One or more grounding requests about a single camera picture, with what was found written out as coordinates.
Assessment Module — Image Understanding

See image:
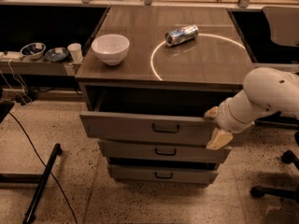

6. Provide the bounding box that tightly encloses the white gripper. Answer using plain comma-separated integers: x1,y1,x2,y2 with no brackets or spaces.
204,98,254,150

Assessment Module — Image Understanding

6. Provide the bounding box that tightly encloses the white power strip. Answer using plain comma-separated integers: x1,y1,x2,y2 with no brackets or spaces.
0,51,22,60

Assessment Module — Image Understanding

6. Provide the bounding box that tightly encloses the grey bottom drawer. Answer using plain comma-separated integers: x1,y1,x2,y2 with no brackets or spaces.
107,164,218,185

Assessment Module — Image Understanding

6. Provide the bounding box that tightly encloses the white cable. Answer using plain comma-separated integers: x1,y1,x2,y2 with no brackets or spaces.
0,59,32,105

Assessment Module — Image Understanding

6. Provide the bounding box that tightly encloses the white bowl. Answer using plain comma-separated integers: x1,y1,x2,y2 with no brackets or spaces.
92,34,130,65

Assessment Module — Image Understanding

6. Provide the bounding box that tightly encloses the grey drawer cabinet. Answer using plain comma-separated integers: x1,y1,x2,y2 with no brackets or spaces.
76,6,253,171

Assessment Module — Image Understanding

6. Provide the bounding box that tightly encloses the dark blue shallow dish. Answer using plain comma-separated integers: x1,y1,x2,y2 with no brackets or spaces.
45,48,69,63

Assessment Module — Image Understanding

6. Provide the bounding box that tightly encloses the black floor cable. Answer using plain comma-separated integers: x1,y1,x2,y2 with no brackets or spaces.
8,110,78,224

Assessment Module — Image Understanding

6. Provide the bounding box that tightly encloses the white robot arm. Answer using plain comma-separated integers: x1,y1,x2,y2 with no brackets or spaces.
204,67,299,150

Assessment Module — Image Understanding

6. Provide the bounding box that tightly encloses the grey drawer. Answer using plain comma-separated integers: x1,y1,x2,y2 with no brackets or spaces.
107,164,218,185
78,91,254,147
99,140,231,163

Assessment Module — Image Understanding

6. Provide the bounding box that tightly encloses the white paper cup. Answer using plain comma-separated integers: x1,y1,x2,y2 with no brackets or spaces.
67,43,83,63

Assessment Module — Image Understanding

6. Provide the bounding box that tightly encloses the blue patterned bowl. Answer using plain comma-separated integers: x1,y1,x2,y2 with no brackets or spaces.
21,42,46,60

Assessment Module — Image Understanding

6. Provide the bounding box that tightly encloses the crushed silver blue can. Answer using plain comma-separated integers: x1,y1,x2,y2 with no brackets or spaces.
165,24,198,47

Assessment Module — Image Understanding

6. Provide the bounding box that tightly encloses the grey top drawer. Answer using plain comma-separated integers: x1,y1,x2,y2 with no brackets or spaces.
78,91,254,147

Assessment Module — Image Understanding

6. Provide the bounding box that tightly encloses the low grey side shelf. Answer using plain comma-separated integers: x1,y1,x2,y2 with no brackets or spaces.
0,60,80,77

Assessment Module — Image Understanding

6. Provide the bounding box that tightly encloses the black stand leg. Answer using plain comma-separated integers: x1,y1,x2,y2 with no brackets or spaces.
0,144,62,224

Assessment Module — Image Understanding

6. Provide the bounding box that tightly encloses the grey middle drawer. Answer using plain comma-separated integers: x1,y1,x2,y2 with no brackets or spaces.
99,140,231,163

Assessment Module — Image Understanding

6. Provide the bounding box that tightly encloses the black office chair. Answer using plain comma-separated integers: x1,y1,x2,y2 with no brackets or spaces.
250,7,299,203

